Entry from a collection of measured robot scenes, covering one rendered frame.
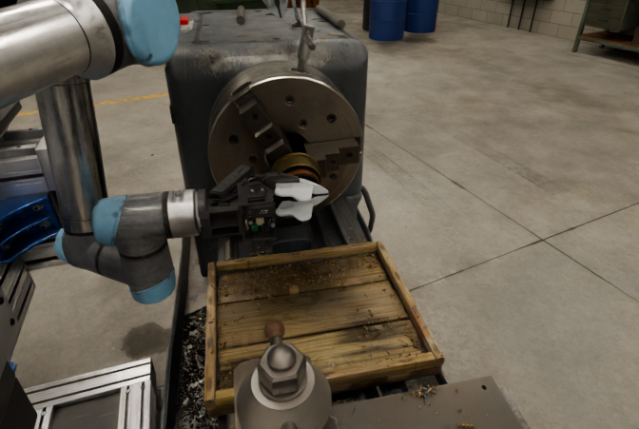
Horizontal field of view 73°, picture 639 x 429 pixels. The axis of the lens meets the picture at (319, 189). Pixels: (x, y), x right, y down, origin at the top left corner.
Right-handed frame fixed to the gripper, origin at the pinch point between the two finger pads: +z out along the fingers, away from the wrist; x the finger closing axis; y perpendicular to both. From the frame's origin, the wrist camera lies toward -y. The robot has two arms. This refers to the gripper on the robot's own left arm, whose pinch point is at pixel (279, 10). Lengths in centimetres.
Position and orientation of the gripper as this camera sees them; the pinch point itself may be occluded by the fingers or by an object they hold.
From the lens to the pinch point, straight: 97.4
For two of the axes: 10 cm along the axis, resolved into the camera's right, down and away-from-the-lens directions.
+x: 9.6, -2.9, 0.6
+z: 2.1, 8.2, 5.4
